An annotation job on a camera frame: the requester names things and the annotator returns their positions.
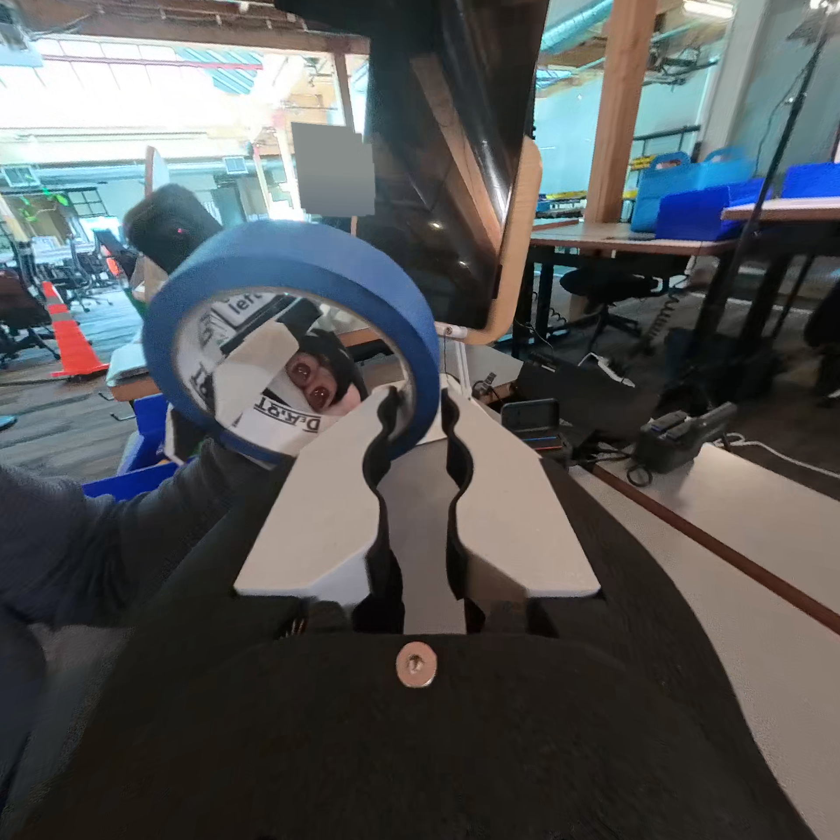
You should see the dark screen with tan frame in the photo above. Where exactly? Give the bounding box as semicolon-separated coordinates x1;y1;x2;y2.
271;0;549;347

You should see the small black charger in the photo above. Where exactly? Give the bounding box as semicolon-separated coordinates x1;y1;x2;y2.
635;401;738;475

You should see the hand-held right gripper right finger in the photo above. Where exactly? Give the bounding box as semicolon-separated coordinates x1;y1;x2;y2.
441;387;600;601

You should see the wooden post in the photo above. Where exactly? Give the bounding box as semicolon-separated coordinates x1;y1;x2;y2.
583;0;658;224

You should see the brown office chair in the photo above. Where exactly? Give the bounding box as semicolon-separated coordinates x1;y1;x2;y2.
0;270;61;370

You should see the blue tool case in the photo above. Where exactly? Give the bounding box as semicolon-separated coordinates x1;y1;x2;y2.
630;147;755;233

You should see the white cable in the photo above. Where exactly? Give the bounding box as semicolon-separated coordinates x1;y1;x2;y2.
711;433;840;481

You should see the brown top table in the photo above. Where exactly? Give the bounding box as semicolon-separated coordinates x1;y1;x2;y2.
528;220;738;343
721;197;840;342

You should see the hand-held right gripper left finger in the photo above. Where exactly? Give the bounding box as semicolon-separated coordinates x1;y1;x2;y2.
234;386;403;602

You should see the blue tape roll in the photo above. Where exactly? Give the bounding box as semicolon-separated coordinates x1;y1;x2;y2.
141;220;441;468

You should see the studio light on stand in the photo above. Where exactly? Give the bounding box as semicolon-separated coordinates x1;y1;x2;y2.
685;0;840;355

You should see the black laptop bag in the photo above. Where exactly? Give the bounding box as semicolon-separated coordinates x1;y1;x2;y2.
518;354;664;442

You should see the white screen stand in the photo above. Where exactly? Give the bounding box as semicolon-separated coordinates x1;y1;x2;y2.
432;321;500;402

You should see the person's left forearm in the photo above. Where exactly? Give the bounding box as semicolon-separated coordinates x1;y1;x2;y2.
0;440;290;627

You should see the blue storage bin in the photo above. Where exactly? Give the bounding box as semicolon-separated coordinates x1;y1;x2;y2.
82;394;181;503

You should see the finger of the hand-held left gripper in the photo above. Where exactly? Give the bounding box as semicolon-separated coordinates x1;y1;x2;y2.
164;406;201;464
211;326;300;429

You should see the black battery charging case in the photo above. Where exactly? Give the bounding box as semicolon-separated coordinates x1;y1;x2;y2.
500;398;565;454

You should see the orange traffic cone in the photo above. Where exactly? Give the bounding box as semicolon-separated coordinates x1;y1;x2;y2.
41;282;109;381

